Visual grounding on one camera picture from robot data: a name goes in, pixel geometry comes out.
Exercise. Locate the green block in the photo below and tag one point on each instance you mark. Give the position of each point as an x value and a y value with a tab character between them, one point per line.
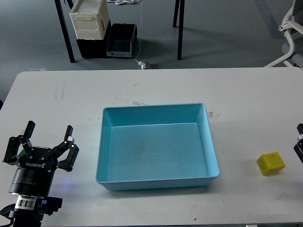
22	153

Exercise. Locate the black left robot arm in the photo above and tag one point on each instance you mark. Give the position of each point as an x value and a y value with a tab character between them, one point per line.
29	211

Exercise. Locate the cream plastic crate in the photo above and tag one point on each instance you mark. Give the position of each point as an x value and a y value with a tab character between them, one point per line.
90	19

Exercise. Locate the black table leg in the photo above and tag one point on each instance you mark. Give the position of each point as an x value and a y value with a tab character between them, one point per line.
59	10
179	11

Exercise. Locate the light blue plastic tray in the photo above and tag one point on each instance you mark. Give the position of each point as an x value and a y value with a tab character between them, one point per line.
155	147

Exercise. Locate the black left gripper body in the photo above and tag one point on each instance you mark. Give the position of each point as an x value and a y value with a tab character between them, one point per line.
34	176

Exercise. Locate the open black bin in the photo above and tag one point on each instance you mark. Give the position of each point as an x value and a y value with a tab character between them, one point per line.
120	42

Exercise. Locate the white office chair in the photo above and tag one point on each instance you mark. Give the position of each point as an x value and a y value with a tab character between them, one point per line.
293	49

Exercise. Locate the black table leg left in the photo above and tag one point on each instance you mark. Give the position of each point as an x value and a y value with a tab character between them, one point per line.
59	10

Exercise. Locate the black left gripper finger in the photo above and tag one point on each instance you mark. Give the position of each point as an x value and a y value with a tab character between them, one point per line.
11	154
62	156

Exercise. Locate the black table leg right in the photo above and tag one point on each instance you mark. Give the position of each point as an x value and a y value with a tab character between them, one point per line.
179	11

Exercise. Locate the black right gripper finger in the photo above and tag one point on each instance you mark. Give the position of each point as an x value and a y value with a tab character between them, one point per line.
298	148

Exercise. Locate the black storage box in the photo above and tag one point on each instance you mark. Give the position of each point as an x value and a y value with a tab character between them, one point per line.
90	49

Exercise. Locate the yellow block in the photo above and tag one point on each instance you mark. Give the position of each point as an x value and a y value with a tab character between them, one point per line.
270	163

